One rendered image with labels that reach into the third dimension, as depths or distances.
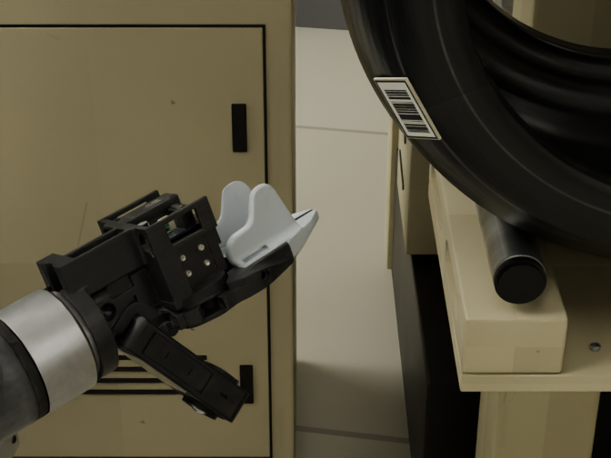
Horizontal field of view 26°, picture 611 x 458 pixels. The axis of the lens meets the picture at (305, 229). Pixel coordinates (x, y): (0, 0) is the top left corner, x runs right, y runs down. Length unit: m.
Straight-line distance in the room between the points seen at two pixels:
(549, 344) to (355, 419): 1.27
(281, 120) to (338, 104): 1.71
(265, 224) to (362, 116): 2.54
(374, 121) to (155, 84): 1.68
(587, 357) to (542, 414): 0.48
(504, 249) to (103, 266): 0.39
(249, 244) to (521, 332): 0.31
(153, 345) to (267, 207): 0.13
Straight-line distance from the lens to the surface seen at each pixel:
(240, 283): 0.91
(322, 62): 3.80
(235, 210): 0.98
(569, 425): 1.71
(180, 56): 1.81
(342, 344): 2.59
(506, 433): 1.70
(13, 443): 1.45
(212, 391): 0.93
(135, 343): 0.90
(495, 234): 1.16
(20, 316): 0.87
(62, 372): 0.86
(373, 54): 1.04
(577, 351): 1.22
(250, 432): 2.14
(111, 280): 0.89
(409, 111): 1.05
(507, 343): 1.16
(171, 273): 0.89
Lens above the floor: 1.50
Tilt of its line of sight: 30 degrees down
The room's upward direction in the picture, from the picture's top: straight up
